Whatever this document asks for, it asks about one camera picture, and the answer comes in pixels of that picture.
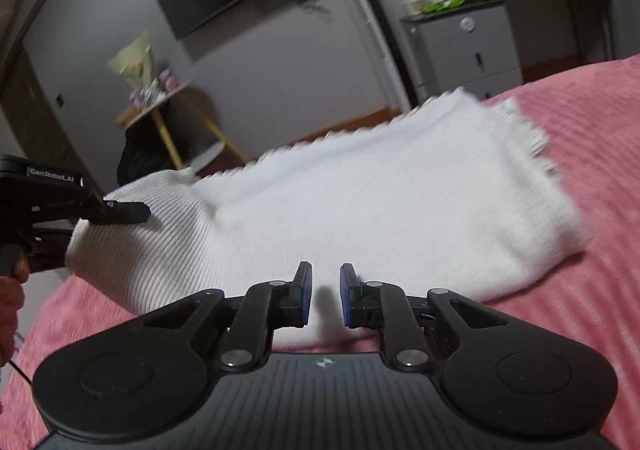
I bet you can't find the dark wooden wardrobe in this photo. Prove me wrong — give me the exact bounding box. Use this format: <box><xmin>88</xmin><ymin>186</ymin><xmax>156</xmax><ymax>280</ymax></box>
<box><xmin>0</xmin><ymin>42</ymin><xmax>108</xmax><ymax>191</ymax></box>

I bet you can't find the white tower air conditioner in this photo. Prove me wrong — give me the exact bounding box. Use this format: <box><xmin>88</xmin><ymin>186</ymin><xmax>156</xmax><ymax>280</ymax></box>
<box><xmin>325</xmin><ymin>0</ymin><xmax>417</xmax><ymax>113</ymax></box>

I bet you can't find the grey drawer cabinet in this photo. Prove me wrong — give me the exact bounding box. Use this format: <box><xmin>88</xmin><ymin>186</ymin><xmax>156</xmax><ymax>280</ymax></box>
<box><xmin>400</xmin><ymin>0</ymin><xmax>524</xmax><ymax>106</ymax></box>

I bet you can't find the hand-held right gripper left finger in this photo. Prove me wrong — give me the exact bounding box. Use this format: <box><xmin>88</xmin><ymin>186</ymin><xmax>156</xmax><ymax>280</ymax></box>
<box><xmin>142</xmin><ymin>261</ymin><xmax>314</xmax><ymax>374</ymax></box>

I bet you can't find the yellow-legged side table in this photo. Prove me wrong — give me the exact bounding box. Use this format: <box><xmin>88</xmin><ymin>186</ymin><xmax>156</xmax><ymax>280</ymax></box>
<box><xmin>116</xmin><ymin>82</ymin><xmax>251</xmax><ymax>175</ymax></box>

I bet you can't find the green packet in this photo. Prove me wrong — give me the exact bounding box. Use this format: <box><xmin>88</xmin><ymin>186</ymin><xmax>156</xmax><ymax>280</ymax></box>
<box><xmin>420</xmin><ymin>0</ymin><xmax>464</xmax><ymax>14</ymax></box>

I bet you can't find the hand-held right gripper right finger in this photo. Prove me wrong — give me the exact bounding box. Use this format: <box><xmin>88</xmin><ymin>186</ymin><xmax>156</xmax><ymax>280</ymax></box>
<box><xmin>339</xmin><ymin>263</ymin><xmax>502</xmax><ymax>374</ymax></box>

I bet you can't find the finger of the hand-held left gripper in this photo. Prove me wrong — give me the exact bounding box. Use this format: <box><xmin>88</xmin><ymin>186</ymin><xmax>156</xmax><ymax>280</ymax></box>
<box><xmin>75</xmin><ymin>199</ymin><xmax>152</xmax><ymax>225</ymax></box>

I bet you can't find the thin black cable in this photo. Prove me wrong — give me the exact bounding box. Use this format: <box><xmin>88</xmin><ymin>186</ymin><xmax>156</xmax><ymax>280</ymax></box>
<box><xmin>4</xmin><ymin>359</ymin><xmax>35</xmax><ymax>386</ymax></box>

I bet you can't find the white knit sweater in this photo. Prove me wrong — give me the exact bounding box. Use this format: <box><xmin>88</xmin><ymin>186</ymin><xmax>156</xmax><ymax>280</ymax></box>
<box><xmin>65</xmin><ymin>87</ymin><xmax>592</xmax><ymax>349</ymax></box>

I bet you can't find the black garment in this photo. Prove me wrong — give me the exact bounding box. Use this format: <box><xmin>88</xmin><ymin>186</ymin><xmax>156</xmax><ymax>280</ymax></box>
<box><xmin>116</xmin><ymin>122</ymin><xmax>182</xmax><ymax>189</ymax></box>

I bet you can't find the cream wrapped bouquet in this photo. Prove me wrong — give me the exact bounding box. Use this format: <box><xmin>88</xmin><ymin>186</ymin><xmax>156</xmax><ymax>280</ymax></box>
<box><xmin>106</xmin><ymin>30</ymin><xmax>156</xmax><ymax>81</ymax></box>

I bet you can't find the pink ribbed blanket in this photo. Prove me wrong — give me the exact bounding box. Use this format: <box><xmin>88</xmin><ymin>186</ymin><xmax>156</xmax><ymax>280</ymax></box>
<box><xmin>0</xmin><ymin>54</ymin><xmax>640</xmax><ymax>450</ymax></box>

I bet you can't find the person's left hand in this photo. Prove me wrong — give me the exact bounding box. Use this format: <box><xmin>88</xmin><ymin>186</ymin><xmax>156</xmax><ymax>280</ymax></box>
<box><xmin>0</xmin><ymin>262</ymin><xmax>29</xmax><ymax>367</ymax></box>

